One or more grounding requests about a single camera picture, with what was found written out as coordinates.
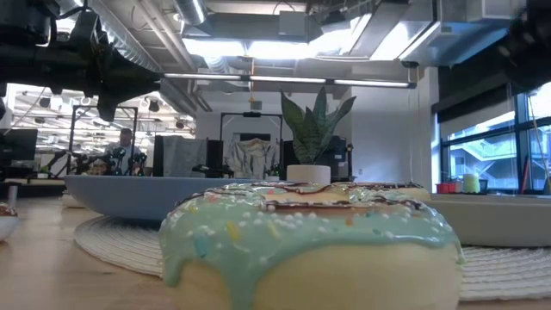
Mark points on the mint green frosted donut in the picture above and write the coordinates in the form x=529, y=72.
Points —
x=310, y=267

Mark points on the white round plant pot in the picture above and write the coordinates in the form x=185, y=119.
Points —
x=307, y=174

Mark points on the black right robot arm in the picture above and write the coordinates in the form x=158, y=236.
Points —
x=531, y=47

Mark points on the blue round plate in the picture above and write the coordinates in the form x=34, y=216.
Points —
x=129, y=196

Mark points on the black computer monitor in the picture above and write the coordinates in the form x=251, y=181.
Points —
x=17, y=144

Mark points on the grey hanging cloth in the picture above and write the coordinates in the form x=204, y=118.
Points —
x=183, y=155

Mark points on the large glass window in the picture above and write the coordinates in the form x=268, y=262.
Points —
x=482, y=159

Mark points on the green snake plant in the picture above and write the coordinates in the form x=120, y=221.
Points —
x=312, y=129

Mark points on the grey round plate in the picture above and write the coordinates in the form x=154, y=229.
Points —
x=495, y=221

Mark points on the person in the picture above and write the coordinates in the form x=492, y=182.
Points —
x=125, y=140

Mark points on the white patterned hanging garment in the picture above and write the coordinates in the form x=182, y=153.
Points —
x=251, y=157

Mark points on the red storage box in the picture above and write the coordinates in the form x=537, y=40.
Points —
x=445, y=188

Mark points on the white woven round placemat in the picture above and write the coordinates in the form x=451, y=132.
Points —
x=112, y=245

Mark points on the black background robot station frame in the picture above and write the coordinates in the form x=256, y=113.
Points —
x=74, y=129
x=222, y=138

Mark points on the yellow-green cup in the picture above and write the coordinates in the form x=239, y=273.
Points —
x=471, y=183

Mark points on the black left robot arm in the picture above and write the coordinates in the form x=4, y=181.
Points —
x=30, y=64

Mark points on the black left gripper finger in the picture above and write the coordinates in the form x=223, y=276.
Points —
x=142, y=79

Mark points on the silver round ceiling duct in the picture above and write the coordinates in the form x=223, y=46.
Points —
x=191, y=10

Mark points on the long linear ceiling light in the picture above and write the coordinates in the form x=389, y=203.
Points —
x=284, y=79

